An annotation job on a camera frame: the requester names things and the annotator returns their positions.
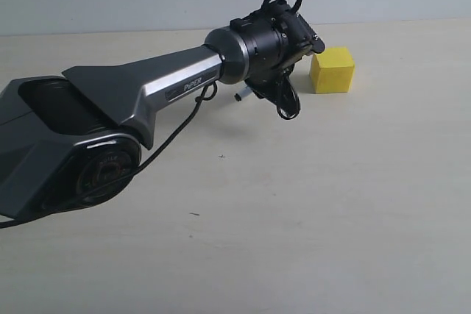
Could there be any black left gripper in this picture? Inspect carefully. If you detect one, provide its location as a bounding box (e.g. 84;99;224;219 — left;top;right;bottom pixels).
245;65;301;120

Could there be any black and white whiteboard marker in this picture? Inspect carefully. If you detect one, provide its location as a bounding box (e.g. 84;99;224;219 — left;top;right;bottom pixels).
234;86;252;101

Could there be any yellow foam cube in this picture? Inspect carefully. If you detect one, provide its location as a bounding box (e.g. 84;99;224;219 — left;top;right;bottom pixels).
309;46;355;94

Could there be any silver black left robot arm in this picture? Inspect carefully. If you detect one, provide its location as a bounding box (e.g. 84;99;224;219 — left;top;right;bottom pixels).
1;0;325;225

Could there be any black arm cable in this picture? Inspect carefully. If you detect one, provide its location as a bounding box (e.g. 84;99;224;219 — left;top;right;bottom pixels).
0;82;219;229

